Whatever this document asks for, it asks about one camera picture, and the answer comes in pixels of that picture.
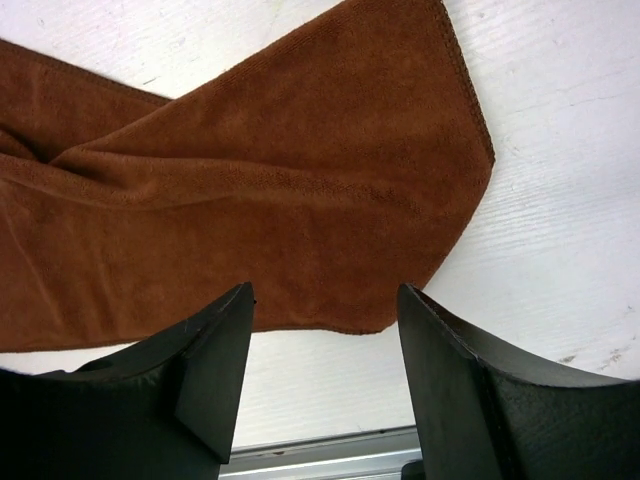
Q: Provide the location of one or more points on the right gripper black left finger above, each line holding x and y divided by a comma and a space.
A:
163, 408

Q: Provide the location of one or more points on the aluminium mounting rail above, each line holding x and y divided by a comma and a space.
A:
378, 454

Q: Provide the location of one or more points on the brown towel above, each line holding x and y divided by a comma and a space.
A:
327, 169

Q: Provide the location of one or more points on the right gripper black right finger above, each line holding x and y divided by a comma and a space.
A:
486, 409

